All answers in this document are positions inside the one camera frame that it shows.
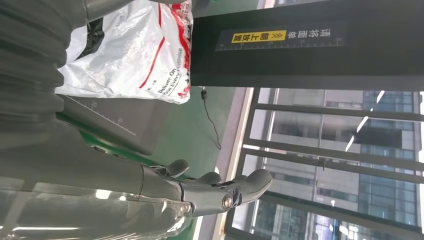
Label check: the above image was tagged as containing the black inbound scanner machine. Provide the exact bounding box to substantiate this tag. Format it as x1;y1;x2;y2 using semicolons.
57;0;424;157

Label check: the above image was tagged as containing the yellow black ruler label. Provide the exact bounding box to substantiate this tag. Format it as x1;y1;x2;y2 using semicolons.
215;25;346;53

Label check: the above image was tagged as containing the dark framed window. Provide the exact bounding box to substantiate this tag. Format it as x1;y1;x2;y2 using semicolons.
225;87;424;240

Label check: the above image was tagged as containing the thin black power cable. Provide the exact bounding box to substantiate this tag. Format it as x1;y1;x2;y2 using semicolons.
200;88;222;151

